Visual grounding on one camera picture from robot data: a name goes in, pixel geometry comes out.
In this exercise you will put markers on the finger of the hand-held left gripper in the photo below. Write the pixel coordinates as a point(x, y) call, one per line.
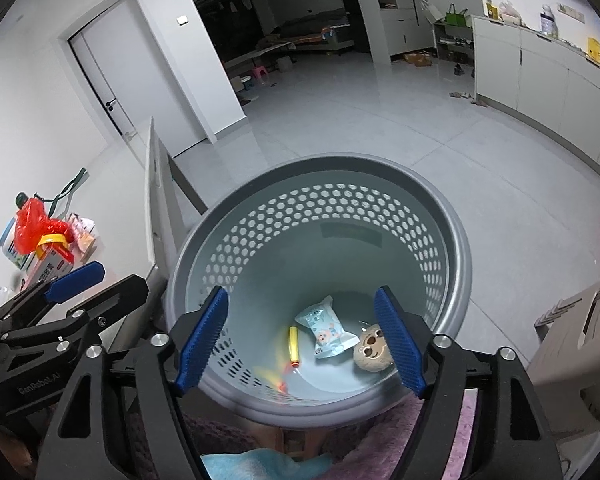
point(115, 295)
point(77, 277)

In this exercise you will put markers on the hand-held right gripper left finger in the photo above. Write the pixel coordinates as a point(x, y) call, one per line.
point(202, 340)

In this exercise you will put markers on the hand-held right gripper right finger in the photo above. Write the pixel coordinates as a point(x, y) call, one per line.
point(397, 340)

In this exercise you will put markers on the beige sloth plush toy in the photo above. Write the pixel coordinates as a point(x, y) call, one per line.
point(372, 347)

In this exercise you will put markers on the red toothpaste box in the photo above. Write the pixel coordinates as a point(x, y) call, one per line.
point(50, 270)

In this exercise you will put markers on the pink snack packet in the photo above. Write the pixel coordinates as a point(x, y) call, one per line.
point(82, 240)

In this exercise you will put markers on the red plastic bag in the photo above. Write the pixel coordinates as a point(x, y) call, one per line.
point(30, 230)

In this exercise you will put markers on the blue face mask packet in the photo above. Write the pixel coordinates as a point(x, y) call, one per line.
point(325, 332)

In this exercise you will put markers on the yellow foam dart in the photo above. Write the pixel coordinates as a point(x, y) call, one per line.
point(293, 345)

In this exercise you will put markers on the grey perforated plastic basket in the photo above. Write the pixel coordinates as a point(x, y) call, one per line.
point(330, 240)

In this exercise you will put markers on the milk powder can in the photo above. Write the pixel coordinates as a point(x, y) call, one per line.
point(7, 250)

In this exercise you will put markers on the fuzzy purple pants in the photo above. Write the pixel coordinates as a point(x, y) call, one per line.
point(220, 435)

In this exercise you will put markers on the light blue cloth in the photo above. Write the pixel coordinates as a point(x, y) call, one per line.
point(250, 465)

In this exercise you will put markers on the beige plastic stool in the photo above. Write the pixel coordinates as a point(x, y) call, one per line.
point(580, 360)

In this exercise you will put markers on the white door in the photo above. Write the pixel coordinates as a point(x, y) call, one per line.
point(130, 75)

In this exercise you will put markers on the grey slipper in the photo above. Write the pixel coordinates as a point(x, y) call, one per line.
point(480, 103)
point(459, 94)

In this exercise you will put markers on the small pink stool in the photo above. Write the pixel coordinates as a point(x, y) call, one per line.
point(260, 74)

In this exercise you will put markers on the dark shoe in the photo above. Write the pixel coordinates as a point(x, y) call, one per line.
point(457, 69)

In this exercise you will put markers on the flat cardboard box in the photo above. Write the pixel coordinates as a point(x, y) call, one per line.
point(417, 59)

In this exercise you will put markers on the white low table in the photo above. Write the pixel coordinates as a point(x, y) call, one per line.
point(260, 52)

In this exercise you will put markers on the small grey stool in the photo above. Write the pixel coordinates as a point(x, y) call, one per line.
point(285, 65)

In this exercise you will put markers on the white sideboard cabinet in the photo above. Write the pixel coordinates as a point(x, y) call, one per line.
point(545, 75)

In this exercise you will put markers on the shoe rack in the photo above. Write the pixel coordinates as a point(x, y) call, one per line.
point(452, 40)

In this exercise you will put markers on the dark sofa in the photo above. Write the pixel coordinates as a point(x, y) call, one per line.
point(310, 30)

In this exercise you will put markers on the green handbag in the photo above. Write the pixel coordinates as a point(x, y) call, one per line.
point(457, 17)

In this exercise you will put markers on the white paper bag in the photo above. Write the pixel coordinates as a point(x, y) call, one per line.
point(430, 10)

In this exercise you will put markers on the tall white shelf cabinet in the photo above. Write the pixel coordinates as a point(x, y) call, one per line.
point(395, 5)

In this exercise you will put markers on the small yellow box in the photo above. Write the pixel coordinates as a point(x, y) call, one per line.
point(490, 10)

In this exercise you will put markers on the pale pink bag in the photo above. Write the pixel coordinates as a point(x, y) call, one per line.
point(510, 12)

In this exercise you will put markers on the large yellow box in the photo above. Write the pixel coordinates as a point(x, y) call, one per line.
point(595, 50)

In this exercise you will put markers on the wall socket strip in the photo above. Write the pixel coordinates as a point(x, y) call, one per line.
point(570, 10)

